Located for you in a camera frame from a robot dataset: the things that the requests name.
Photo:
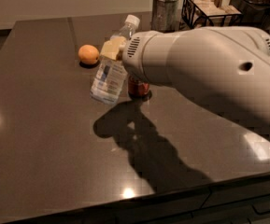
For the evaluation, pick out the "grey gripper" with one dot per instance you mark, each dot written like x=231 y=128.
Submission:
x=136 y=58

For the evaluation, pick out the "clear plastic water bottle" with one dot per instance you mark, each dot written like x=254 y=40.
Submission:
x=109 y=79

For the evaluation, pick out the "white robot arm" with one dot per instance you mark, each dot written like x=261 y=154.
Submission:
x=225 y=70

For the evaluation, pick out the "orange fruit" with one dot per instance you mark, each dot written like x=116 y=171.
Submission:
x=88 y=54

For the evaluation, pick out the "red cola can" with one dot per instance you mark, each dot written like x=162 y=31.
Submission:
x=137 y=88

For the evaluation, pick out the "metal cup with cotton swabs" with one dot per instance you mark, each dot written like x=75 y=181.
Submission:
x=164 y=14

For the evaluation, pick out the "black wire napkin basket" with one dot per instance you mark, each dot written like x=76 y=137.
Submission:
x=200 y=13

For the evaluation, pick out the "black drawer handle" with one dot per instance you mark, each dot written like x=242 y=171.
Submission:
x=261 y=208

